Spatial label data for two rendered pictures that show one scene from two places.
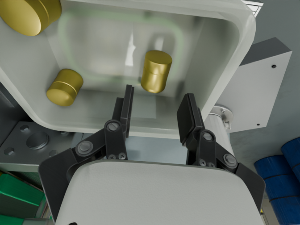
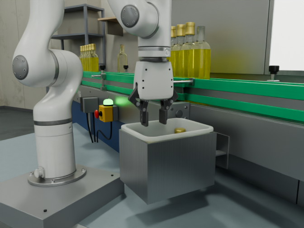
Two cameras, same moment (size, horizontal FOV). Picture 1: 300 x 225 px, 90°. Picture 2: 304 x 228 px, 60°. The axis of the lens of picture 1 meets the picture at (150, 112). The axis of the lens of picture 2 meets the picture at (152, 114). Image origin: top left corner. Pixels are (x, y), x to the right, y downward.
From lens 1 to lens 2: 0.62 m
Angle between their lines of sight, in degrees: 43
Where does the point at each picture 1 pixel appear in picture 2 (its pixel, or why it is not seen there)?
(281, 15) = not seen: outside the picture
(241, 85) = (56, 197)
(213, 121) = (60, 168)
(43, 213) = not seen: hidden behind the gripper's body
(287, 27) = not seen: outside the picture
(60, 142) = (170, 114)
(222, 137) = (54, 154)
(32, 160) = (177, 105)
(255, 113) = (9, 192)
